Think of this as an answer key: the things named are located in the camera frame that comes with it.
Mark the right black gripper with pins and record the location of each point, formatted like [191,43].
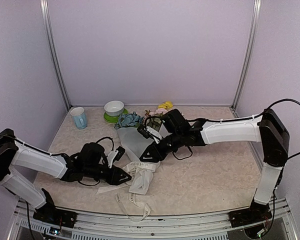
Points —
[154,153]

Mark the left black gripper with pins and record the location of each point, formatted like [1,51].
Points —
[115,176]

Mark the cream printed ribbon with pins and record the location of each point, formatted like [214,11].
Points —
[142,174]

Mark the pink fake flower bunch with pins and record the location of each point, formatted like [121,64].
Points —
[153,118]

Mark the yellow fake flower stem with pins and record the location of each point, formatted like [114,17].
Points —
[165,105]

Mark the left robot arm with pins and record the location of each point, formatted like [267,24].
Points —
[91,162]

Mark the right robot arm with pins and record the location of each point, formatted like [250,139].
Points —
[265,128]

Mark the green plate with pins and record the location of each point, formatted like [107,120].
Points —
[111,118]

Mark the white ceramic bowl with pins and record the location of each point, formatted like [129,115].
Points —
[114,108]

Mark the light blue mug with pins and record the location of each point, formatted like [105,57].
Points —
[79,117]

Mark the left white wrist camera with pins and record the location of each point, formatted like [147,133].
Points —
[115,155]

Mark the front aluminium rail base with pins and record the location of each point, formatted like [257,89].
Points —
[100,226]

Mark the left aluminium frame post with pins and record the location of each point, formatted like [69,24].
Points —
[44,6]

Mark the aluminium frame post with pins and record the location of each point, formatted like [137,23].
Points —
[248,54]
[44,6]

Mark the right aluminium frame post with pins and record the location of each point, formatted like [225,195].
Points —
[248,54]

